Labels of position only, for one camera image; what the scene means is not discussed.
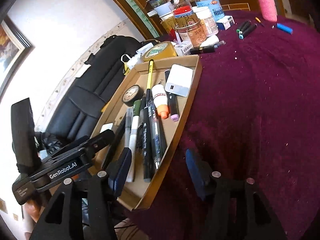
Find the black lipstick tube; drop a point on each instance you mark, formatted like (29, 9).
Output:
(202, 50)

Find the maroon velvet tablecloth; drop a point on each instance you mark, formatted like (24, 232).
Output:
(255, 114)

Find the clear blue gel pen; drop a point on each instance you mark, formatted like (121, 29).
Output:
(155, 135)

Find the pink knit-sleeved bottle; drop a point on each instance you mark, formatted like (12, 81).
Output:
(268, 10)

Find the cardboard tray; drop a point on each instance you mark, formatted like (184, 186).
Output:
(138, 194)

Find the red lid glass jar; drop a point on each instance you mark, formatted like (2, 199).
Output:
(184, 16)

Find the yellow pen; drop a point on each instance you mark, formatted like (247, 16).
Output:
(149, 80)

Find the translucent white pen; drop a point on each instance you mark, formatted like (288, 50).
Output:
(128, 124)

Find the green lighter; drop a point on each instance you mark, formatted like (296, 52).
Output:
(136, 108)

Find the yellow tape roll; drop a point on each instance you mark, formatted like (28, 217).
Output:
(160, 51)

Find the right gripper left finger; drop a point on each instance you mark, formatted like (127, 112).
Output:
(118, 171)

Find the small blue white box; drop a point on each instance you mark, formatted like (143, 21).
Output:
(225, 23)

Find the white marker pen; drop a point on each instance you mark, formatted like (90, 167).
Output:
(132, 147)

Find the white barcode box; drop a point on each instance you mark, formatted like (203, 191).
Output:
(184, 48)

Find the black marker green cap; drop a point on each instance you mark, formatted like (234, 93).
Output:
(243, 26)

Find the white bottle orange cap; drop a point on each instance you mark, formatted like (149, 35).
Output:
(160, 100)

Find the black marker pink cap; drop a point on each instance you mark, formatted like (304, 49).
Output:
(173, 107)

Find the black sofa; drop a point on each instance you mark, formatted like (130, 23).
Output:
(80, 109)

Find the blue cylindrical battery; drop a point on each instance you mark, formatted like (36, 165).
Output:
(284, 28)

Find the black marker teal cap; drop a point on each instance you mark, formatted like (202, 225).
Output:
(248, 31)

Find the white supplement bottle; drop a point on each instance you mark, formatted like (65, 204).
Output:
(205, 16)

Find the white power adapter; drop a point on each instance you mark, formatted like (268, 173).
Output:
(179, 80)

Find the blue label plastic jar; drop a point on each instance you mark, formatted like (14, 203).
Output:
(214, 7)

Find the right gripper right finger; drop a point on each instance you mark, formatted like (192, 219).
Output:
(200, 173)

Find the black tape roll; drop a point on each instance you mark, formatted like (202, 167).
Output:
(132, 94)

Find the left hand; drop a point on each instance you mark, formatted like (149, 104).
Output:
(34, 207)

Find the framed picture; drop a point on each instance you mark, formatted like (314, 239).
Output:
(15, 48)

